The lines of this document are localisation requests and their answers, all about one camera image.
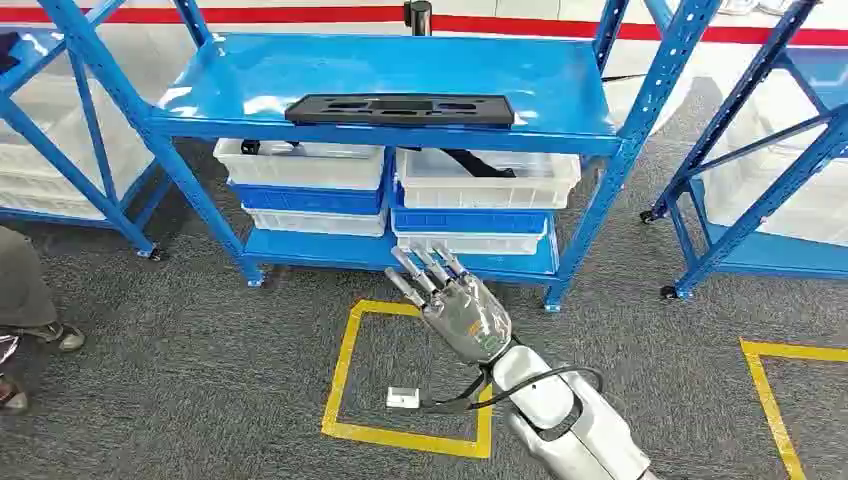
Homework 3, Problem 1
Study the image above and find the yellow floor tape square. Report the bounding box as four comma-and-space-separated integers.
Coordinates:
321, 299, 495, 460

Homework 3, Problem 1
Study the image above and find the blue steel shelf rack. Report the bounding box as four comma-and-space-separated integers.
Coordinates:
39, 0, 723, 313

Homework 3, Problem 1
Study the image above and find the black strap part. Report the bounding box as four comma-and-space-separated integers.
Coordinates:
440, 148, 517, 179

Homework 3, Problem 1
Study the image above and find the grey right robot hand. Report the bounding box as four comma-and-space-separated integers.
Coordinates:
384, 243, 515, 366

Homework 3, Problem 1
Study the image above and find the person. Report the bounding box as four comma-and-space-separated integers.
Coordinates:
0, 225, 87, 417

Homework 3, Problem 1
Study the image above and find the long black plastic tray part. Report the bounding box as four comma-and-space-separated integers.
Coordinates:
284, 93, 517, 130

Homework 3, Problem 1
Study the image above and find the white plastic bin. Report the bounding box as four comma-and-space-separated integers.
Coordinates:
243, 205, 389, 238
213, 137, 387, 192
395, 148, 582, 211
392, 221, 550, 256

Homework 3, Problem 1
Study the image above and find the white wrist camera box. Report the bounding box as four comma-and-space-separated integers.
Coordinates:
386, 386, 421, 410

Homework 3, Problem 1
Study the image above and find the black post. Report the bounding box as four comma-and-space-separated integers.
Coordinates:
404, 0, 433, 36

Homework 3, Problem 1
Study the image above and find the blue rack with casters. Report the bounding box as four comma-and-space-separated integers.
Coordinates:
639, 0, 848, 301
0, 26, 174, 261

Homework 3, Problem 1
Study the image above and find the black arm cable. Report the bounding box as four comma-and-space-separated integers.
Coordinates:
420, 365, 604, 415

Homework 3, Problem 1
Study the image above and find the blue plastic bin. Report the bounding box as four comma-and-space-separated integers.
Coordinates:
390, 190, 551, 235
228, 177, 389, 217

